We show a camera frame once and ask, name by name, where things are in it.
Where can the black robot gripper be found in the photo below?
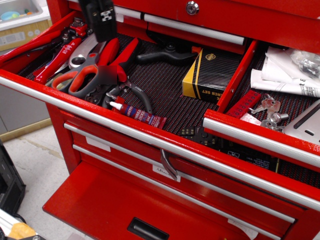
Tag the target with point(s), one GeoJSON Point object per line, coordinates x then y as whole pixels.
{"type": "Point", "coordinates": [101, 18]}

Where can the red threadlocker glue tube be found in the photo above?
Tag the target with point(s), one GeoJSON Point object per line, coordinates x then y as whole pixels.
{"type": "Point", "coordinates": [139, 115]}

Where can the large open red drawer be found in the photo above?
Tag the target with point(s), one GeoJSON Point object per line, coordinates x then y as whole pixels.
{"type": "Point", "coordinates": [210, 178]}

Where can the silver drawer lock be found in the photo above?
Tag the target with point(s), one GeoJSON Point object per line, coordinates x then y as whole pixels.
{"type": "Point", "coordinates": [192, 8]}

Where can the small open red drawer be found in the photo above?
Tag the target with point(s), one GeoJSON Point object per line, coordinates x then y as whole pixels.
{"type": "Point", "coordinates": [247, 130]}

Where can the white markers label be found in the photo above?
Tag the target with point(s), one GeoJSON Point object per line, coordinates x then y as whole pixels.
{"type": "Point", "coordinates": [119, 17]}

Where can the black pistol grip tool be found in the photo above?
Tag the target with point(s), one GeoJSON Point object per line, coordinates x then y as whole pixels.
{"type": "Point", "coordinates": [169, 55]}

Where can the small red plastic block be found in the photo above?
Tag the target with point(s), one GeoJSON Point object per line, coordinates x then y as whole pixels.
{"type": "Point", "coordinates": [120, 101]}

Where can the clear plastic storage bin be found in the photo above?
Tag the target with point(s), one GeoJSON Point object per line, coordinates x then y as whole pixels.
{"type": "Point", "coordinates": [14, 11]}

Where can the cardboard box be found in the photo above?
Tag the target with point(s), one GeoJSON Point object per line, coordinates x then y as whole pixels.
{"type": "Point", "coordinates": [20, 35]}

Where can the black yellow wrench set box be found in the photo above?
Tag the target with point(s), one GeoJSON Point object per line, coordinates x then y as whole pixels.
{"type": "Point", "coordinates": [210, 74]}

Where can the red metal tool chest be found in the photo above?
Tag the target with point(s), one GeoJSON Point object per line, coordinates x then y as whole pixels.
{"type": "Point", "coordinates": [102, 201]}

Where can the black die set case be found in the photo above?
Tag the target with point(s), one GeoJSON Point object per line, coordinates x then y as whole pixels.
{"type": "Point", "coordinates": [198, 135]}

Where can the white adhesives label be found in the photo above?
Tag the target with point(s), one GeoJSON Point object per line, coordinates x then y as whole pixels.
{"type": "Point", "coordinates": [165, 173]}

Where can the red drill bit holder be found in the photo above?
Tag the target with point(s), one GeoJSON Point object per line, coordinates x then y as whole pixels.
{"type": "Point", "coordinates": [244, 104]}

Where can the silver curved metal hook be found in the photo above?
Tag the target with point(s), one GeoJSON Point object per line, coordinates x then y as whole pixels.
{"type": "Point", "coordinates": [165, 161]}

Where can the white folded paper sheets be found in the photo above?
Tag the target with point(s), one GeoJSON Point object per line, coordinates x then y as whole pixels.
{"type": "Point", "coordinates": [280, 74]}

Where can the silver keys bunch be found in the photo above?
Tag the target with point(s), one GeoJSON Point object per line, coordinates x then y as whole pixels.
{"type": "Point", "coordinates": [273, 116]}

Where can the black equipment case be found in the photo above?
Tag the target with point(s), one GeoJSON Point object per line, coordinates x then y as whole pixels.
{"type": "Point", "coordinates": [12, 188]}

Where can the clear bag of hardware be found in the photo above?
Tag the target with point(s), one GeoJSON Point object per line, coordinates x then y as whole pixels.
{"type": "Point", "coordinates": [308, 62]}

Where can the silver metal plate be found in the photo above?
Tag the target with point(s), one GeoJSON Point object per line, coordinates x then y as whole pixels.
{"type": "Point", "coordinates": [307, 125]}

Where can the red wire stripper tool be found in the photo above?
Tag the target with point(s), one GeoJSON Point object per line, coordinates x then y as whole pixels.
{"type": "Point", "coordinates": [72, 38]}

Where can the red handled crimping pliers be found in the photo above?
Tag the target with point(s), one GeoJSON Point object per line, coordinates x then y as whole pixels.
{"type": "Point", "coordinates": [112, 70]}

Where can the grey orange handled scissors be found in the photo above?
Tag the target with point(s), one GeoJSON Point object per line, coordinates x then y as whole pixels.
{"type": "Point", "coordinates": [82, 77]}

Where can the grey handled small pliers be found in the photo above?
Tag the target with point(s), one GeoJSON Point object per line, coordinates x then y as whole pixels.
{"type": "Point", "coordinates": [124, 86]}

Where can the red long handled cutter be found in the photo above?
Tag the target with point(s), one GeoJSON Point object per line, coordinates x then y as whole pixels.
{"type": "Point", "coordinates": [38, 43]}

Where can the black recessed drawer handle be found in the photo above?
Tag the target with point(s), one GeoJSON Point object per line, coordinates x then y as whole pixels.
{"type": "Point", "coordinates": [146, 231]}

